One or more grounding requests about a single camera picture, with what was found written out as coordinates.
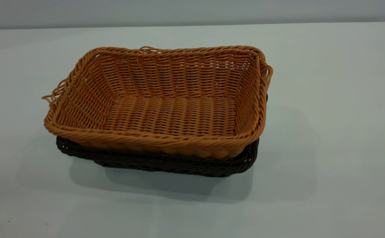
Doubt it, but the orange woven wicker basket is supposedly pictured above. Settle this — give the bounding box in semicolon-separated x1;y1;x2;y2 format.
42;45;273;160

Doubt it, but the black woven wicker basket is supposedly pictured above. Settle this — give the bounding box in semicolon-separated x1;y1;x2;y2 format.
56;94;268;178

